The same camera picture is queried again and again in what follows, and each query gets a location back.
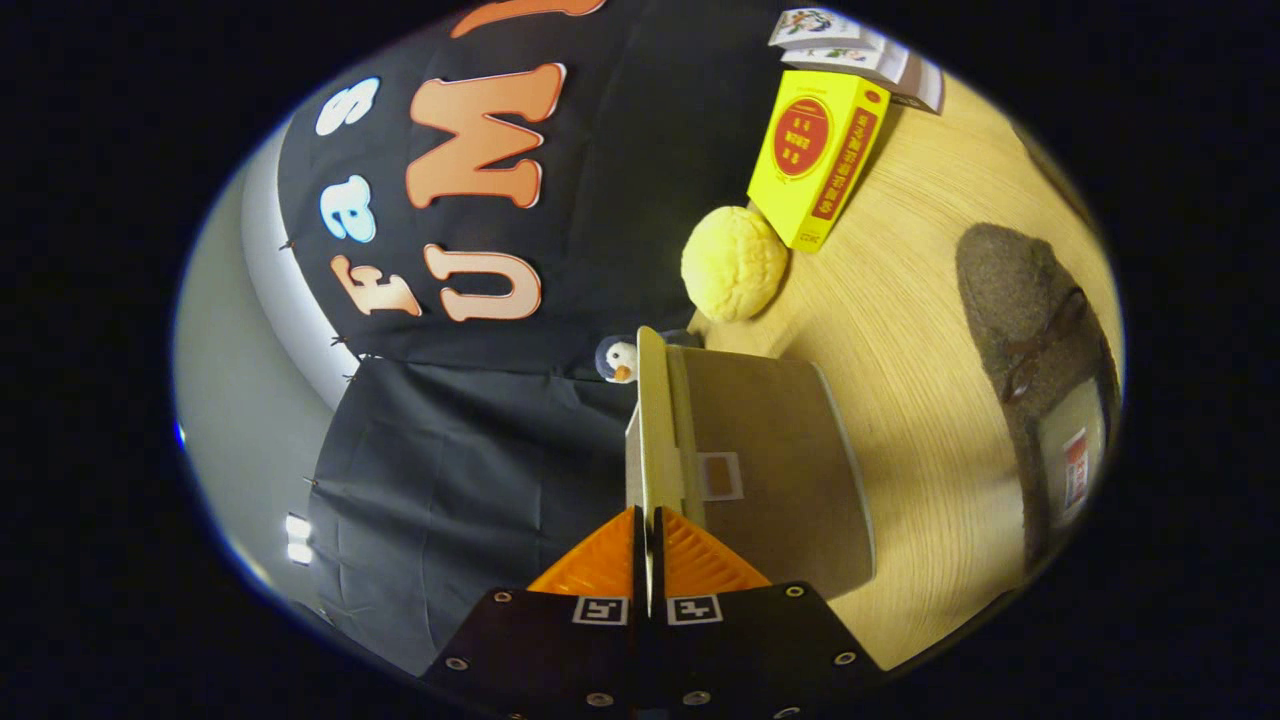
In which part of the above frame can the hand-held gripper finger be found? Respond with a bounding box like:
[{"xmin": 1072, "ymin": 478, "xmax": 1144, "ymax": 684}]
[
  {"xmin": 420, "ymin": 506, "xmax": 651, "ymax": 720},
  {"xmin": 650, "ymin": 506, "xmax": 887, "ymax": 720}
]

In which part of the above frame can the brown fabric storage box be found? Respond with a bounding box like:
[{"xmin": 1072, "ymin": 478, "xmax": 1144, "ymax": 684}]
[{"xmin": 625, "ymin": 326, "xmax": 877, "ymax": 601}]

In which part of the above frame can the black backdrop cloth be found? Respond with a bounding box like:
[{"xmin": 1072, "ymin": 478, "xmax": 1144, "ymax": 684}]
[{"xmin": 275, "ymin": 0, "xmax": 801, "ymax": 676}]

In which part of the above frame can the penguin plush toy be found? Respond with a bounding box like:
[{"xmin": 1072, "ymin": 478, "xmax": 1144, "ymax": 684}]
[{"xmin": 595, "ymin": 330, "xmax": 701, "ymax": 384}]

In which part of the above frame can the yellow bun plush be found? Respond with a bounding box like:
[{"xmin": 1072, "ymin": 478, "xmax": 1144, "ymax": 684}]
[{"xmin": 681, "ymin": 206, "xmax": 790, "ymax": 323}]

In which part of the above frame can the yellow book red label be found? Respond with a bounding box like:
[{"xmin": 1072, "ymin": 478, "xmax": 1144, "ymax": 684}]
[{"xmin": 747, "ymin": 70, "xmax": 891, "ymax": 252}]

